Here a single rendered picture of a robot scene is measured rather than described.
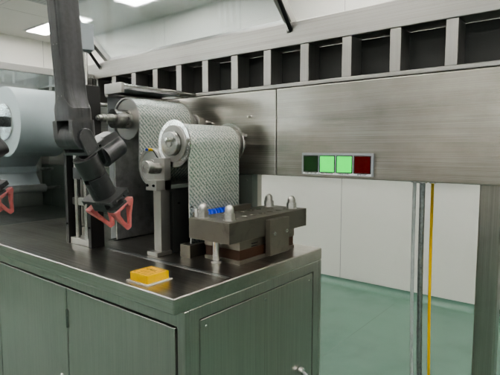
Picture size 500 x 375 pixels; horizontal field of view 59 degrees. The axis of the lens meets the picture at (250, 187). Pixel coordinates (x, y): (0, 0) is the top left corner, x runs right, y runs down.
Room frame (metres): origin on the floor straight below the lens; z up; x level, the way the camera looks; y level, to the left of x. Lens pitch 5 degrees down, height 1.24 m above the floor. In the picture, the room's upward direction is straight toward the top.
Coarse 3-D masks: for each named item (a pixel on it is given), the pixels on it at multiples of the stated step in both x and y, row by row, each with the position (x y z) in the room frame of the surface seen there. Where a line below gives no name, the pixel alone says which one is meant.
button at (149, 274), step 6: (138, 270) 1.11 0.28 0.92; (144, 270) 1.11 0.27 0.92; (150, 270) 1.11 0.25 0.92; (156, 270) 1.11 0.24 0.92; (162, 270) 1.11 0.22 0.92; (132, 276) 1.10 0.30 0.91; (138, 276) 1.08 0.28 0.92; (144, 276) 1.07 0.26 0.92; (150, 276) 1.07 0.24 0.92; (156, 276) 1.08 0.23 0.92; (162, 276) 1.10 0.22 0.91; (168, 276) 1.11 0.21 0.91; (144, 282) 1.07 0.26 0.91; (150, 282) 1.07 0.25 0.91
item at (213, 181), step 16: (192, 160) 1.36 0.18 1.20; (208, 160) 1.42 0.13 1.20; (224, 160) 1.48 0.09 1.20; (192, 176) 1.36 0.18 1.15; (208, 176) 1.42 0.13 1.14; (224, 176) 1.48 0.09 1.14; (192, 192) 1.36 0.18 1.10; (208, 192) 1.42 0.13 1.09; (224, 192) 1.48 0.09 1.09; (192, 208) 1.36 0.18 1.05; (208, 208) 1.42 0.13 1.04
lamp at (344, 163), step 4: (340, 156) 1.39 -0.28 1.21; (344, 156) 1.38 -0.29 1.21; (348, 156) 1.37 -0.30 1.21; (340, 160) 1.39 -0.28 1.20; (344, 160) 1.38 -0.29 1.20; (348, 160) 1.37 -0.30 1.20; (340, 164) 1.38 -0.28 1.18; (344, 164) 1.38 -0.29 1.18; (348, 164) 1.37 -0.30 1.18; (340, 168) 1.38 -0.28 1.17; (344, 168) 1.38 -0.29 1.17; (348, 168) 1.37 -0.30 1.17; (340, 172) 1.38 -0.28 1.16; (344, 172) 1.38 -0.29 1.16; (348, 172) 1.37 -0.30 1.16
